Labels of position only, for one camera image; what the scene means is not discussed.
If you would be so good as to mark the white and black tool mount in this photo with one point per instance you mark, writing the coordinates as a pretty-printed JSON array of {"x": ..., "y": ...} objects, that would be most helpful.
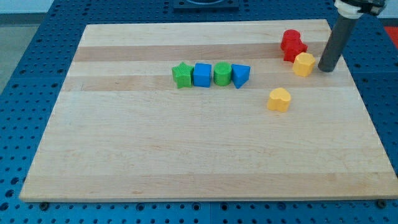
[{"x": 354, "y": 9}]

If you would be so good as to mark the green star block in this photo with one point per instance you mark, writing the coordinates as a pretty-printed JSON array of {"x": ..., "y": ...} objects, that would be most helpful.
[{"x": 182, "y": 75}]

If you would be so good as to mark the green cylinder block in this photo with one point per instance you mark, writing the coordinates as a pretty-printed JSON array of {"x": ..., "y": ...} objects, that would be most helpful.
[{"x": 222, "y": 73}]

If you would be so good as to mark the yellow heart block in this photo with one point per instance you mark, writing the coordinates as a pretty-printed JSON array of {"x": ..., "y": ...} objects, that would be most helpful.
[{"x": 279, "y": 100}]

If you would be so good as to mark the yellow hexagon block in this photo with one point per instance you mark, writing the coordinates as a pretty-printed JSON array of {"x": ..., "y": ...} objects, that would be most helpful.
[{"x": 304, "y": 64}]

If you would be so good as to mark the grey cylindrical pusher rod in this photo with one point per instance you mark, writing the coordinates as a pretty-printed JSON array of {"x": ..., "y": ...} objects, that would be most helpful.
[{"x": 337, "y": 41}]

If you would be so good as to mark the red star block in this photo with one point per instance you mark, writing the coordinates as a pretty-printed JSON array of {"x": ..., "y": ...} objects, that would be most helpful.
[{"x": 292, "y": 49}]

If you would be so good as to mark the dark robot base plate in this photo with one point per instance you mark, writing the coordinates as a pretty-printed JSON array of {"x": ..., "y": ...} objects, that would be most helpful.
[{"x": 179, "y": 5}]

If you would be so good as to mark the red cylinder block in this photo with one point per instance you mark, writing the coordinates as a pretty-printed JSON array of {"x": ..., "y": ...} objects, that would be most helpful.
[{"x": 290, "y": 36}]

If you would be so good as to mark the blue cube block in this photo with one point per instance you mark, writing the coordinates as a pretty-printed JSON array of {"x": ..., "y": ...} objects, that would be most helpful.
[{"x": 202, "y": 75}]

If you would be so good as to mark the blue triangle block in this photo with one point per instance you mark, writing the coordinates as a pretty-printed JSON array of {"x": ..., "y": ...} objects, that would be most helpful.
[{"x": 240, "y": 74}]

